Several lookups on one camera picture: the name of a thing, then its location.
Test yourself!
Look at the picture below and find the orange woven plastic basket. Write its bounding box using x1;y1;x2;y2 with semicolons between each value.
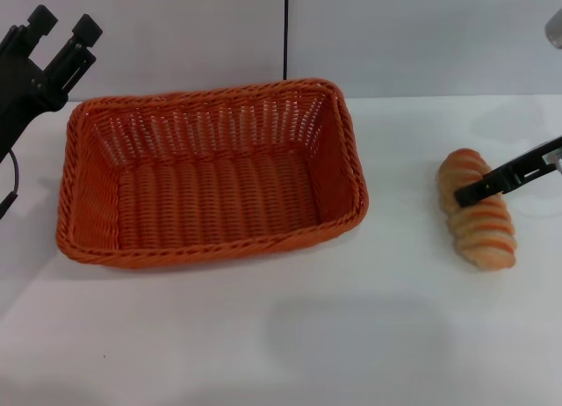
55;76;369;267

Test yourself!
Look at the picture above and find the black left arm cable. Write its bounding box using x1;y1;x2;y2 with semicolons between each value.
0;150;21;219

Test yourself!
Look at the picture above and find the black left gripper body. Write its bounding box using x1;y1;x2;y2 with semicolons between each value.
0;54;67;161

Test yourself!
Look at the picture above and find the orange striped bread loaf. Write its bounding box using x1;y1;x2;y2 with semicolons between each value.
436;148;518;273

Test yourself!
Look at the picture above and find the black vertical wall strip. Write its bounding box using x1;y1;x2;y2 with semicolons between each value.
282;0;290;80

